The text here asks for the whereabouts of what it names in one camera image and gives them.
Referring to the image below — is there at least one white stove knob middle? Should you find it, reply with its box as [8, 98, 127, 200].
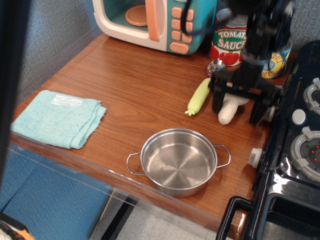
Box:
[264, 105, 276, 123]

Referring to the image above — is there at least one white stove knob bottom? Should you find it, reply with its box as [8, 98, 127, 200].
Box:
[248, 148, 263, 169]

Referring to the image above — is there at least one white brown plush mushroom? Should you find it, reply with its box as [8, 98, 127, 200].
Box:
[218, 93, 250, 125]

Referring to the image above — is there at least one clear acrylic barrier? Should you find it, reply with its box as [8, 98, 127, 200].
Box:
[9, 132, 220, 240]

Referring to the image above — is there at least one light blue folded towel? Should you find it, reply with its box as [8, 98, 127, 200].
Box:
[11, 90, 107, 149]

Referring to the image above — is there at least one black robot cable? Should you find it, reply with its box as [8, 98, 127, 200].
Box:
[180, 0, 218, 37]

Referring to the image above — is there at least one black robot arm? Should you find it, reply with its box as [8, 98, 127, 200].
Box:
[210, 0, 295, 125]

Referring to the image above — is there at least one teal toy microwave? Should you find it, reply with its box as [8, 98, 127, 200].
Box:
[92, 0, 205, 55]

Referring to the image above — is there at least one spoon with green handle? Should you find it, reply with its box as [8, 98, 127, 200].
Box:
[184, 60, 225, 116]

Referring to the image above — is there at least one tomato sauce can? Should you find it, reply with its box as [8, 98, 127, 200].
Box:
[209, 14, 248, 67]

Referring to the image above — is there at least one orange fuzzy object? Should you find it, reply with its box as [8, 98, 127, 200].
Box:
[12, 230, 35, 240]

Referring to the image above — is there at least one stainless steel pot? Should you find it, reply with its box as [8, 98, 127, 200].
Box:
[137, 128, 221, 198]

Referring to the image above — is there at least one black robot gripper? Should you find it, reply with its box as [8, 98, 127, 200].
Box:
[210, 52, 283, 125]

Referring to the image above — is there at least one white stove knob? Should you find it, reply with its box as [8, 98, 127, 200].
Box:
[248, 148, 263, 169]
[264, 105, 276, 123]

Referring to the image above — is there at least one black toy stove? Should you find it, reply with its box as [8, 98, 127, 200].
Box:
[216, 40, 320, 240]

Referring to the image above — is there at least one pineapple slices can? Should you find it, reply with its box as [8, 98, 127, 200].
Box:
[261, 40, 293, 80]

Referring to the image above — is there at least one orange microwave turntable plate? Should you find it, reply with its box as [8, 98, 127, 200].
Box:
[125, 4, 148, 27]

